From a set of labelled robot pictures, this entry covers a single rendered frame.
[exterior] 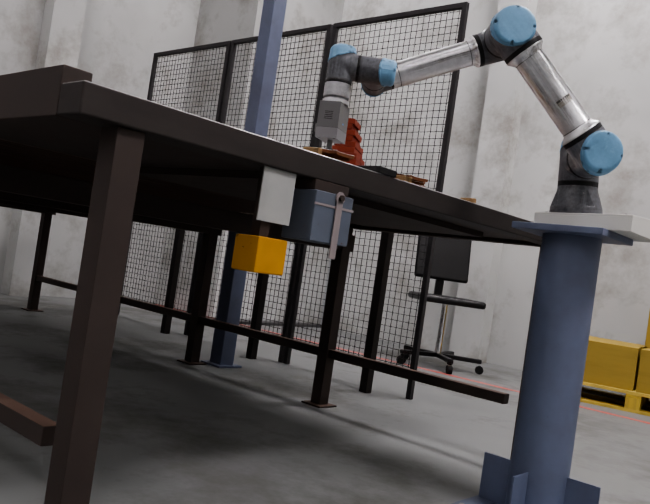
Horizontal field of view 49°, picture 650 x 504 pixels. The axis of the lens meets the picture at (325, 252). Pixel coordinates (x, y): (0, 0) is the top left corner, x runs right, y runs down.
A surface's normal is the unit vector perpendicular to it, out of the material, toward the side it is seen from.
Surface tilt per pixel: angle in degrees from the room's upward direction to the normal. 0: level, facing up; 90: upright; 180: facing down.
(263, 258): 90
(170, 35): 90
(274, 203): 90
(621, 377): 90
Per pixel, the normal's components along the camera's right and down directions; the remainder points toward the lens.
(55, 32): 0.76, 0.10
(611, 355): -0.43, -0.08
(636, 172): -0.64, -0.11
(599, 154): 0.05, 0.11
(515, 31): -0.10, -0.11
